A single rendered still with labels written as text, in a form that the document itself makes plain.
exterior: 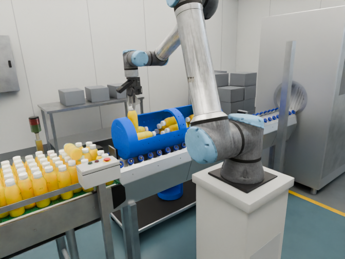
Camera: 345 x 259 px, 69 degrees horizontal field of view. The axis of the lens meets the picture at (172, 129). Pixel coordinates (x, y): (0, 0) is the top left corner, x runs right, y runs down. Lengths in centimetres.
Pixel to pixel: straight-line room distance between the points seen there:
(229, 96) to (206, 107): 404
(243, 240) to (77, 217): 89
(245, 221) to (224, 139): 33
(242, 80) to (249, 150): 426
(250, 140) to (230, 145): 11
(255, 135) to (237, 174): 18
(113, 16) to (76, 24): 73
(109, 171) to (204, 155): 61
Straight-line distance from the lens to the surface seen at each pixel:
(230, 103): 500
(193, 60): 99
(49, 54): 484
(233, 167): 110
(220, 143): 93
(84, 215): 156
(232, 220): 112
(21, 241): 154
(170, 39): 142
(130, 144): 160
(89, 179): 134
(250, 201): 102
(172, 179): 196
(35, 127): 189
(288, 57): 236
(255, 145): 107
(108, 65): 515
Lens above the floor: 164
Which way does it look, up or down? 17 degrees down
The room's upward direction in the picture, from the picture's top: 2 degrees counter-clockwise
